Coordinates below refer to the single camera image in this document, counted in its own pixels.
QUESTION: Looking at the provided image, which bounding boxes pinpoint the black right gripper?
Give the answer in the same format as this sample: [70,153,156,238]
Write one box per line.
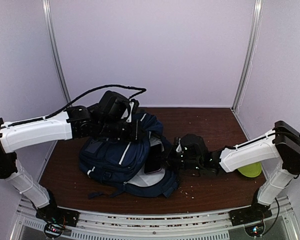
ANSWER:
[153,145,202,175]

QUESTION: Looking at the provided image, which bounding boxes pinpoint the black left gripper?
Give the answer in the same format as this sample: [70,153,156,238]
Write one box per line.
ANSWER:
[98,118,147,142]

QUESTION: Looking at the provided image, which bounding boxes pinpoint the pink smartphone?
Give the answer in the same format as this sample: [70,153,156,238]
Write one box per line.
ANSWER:
[143,144,162,175]

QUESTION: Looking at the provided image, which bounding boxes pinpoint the navy blue student backpack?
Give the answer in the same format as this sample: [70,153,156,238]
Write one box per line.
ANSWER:
[78,112,179,198]

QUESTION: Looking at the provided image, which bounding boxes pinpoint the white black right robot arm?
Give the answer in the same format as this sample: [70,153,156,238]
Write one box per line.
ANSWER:
[165,120,300,221]

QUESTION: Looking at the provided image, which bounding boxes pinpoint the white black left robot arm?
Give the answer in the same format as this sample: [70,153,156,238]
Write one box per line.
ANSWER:
[0,90,145,222]

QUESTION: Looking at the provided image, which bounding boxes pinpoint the green plate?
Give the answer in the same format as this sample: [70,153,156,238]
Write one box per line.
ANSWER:
[237,162,262,178]

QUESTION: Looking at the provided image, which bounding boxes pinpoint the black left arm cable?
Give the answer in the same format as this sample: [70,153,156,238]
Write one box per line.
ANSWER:
[0,84,147,138]

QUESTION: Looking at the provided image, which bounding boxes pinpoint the front aluminium rail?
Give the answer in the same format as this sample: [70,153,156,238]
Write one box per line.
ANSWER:
[9,207,296,240]

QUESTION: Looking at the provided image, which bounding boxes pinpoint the left aluminium frame post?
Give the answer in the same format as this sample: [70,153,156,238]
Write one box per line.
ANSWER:
[42,0,71,103]

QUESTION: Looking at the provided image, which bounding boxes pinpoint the aluminium frame post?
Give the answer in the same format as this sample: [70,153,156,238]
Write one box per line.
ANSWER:
[42,0,71,103]
[231,0,264,112]

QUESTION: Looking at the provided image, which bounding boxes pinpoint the right aluminium frame post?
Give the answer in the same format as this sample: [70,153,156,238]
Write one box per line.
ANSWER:
[231,0,264,112]

